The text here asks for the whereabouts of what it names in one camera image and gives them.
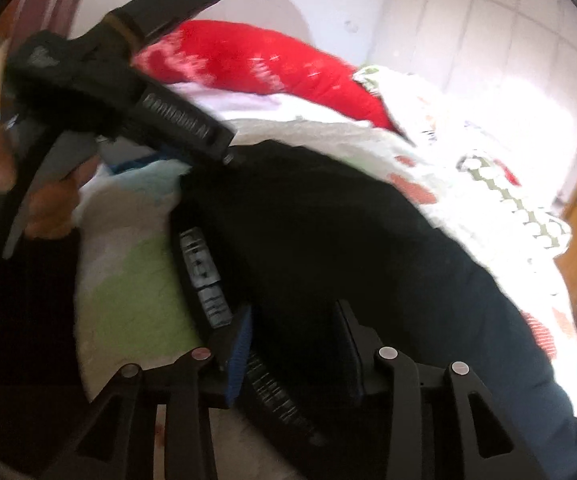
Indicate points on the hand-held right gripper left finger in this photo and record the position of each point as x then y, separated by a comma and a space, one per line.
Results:
238, 360

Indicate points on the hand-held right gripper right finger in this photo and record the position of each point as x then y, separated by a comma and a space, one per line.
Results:
356, 360

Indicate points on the black pants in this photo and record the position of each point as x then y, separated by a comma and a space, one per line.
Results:
318, 240

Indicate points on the person's left hand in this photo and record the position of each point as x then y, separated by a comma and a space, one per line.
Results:
51, 210

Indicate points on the small blue object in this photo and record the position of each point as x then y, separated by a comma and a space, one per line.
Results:
126, 166

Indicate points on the heart-printed quilt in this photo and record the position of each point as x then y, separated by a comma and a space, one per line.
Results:
133, 285

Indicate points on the large red pillow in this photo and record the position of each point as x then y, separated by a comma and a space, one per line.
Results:
268, 60

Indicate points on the white rounded headboard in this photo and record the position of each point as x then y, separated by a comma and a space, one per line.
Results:
268, 5

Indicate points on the green patterned bolster pillow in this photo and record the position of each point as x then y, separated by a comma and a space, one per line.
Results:
523, 210

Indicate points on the glossy white wardrobe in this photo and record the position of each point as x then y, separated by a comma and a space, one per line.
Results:
493, 20

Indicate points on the wall socket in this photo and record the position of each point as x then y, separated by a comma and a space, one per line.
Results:
352, 25

